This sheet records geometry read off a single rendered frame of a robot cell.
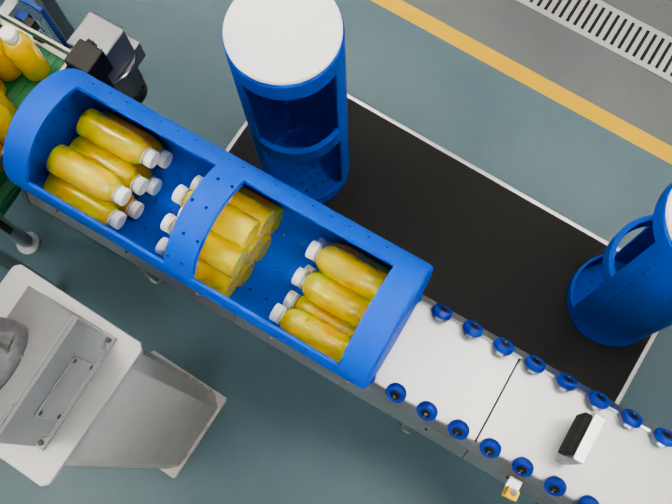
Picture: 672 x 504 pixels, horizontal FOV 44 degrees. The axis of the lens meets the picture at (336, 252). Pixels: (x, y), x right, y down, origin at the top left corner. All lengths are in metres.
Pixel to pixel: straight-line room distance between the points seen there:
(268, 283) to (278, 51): 0.53
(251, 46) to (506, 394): 0.96
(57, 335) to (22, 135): 0.49
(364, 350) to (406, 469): 1.23
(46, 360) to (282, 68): 0.86
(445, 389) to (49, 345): 0.84
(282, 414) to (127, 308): 0.64
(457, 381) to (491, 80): 1.52
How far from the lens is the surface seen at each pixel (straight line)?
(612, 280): 2.28
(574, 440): 1.73
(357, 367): 1.59
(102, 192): 1.80
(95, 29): 2.29
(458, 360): 1.85
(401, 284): 1.57
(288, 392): 2.77
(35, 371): 1.47
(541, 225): 2.78
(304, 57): 1.95
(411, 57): 3.12
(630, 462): 1.91
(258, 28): 1.99
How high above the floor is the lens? 2.75
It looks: 75 degrees down
